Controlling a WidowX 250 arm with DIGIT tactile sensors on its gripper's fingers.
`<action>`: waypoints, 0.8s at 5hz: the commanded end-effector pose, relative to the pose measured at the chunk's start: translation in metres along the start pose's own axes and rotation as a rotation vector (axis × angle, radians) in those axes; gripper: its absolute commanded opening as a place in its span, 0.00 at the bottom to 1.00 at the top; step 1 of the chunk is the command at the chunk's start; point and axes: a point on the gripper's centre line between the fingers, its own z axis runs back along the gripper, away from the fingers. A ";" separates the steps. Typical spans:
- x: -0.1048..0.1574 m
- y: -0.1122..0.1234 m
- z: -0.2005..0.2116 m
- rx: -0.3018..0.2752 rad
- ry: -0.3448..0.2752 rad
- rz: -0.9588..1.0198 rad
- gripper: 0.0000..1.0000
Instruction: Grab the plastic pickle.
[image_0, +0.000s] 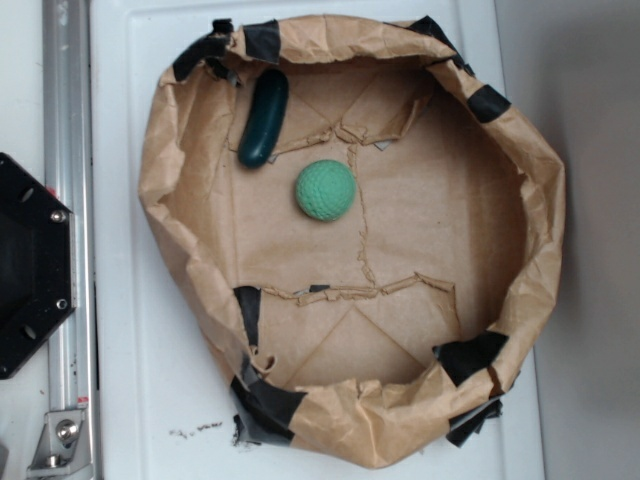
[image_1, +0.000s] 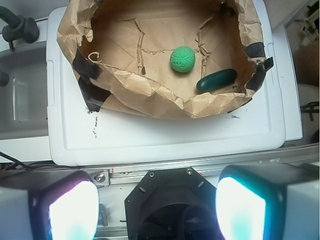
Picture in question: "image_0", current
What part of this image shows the light green dimpled ball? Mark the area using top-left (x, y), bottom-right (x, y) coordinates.
top-left (295, 159), bottom-right (356, 222)

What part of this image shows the brown paper bag tray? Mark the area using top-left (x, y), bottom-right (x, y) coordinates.
top-left (138, 15), bottom-right (566, 468)

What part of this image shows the metal corner bracket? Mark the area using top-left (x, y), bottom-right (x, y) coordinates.
top-left (26, 409), bottom-right (94, 479)

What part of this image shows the dark green plastic pickle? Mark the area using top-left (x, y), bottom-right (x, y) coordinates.
top-left (238, 69), bottom-right (289, 169)

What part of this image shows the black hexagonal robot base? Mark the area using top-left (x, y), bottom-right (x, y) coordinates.
top-left (1, 153), bottom-right (75, 380)

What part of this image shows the aluminium extrusion rail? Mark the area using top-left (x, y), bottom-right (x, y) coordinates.
top-left (42, 1), bottom-right (103, 479)

